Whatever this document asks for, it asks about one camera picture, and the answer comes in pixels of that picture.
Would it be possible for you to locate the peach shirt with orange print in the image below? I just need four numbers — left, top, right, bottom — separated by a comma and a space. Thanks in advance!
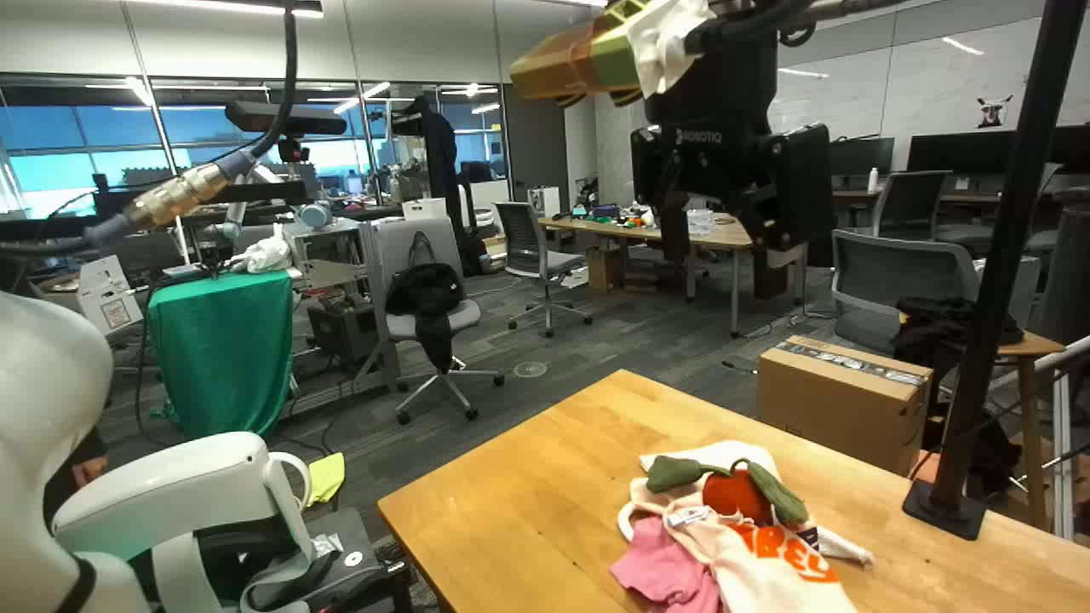
618, 439, 880, 613

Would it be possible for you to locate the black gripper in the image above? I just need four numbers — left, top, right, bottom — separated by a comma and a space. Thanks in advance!
642, 7, 790, 210

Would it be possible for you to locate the white paper sign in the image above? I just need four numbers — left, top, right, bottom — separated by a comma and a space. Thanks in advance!
75, 252, 145, 340

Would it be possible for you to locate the wooden stool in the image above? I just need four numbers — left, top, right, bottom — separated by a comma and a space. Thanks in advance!
996, 330, 1072, 530

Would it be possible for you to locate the black jacket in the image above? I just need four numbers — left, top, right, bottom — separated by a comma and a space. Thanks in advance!
888, 295, 1024, 374

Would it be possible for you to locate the white backed office chair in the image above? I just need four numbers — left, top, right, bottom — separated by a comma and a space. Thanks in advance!
357, 214, 512, 429

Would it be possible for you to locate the wooden office desk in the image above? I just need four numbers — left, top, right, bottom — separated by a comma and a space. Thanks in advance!
543, 206, 761, 340

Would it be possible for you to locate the small grey office chair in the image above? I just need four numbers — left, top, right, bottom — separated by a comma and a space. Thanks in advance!
494, 198, 595, 340

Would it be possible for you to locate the cardboard box with black tape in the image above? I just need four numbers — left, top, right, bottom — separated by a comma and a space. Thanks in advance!
752, 333, 936, 477

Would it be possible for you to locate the black camera stand pole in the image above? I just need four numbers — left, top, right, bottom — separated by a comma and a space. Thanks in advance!
900, 0, 1090, 546

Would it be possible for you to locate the green cloth cover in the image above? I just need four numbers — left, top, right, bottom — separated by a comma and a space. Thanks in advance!
145, 269, 299, 442

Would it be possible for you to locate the pink shirt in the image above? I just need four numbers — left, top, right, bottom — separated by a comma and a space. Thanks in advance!
605, 515, 726, 613

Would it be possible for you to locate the grey mesh office chair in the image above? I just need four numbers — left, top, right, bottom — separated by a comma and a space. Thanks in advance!
827, 229, 981, 354

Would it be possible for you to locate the black bar camera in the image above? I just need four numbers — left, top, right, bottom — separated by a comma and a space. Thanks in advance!
221, 97, 352, 140

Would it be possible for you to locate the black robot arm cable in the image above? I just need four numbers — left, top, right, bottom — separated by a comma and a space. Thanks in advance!
0, 0, 307, 257

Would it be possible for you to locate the black bag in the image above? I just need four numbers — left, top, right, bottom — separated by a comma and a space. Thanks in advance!
383, 262, 466, 374

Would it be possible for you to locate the yellow green cloth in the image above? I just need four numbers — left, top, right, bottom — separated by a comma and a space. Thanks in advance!
299, 448, 352, 510

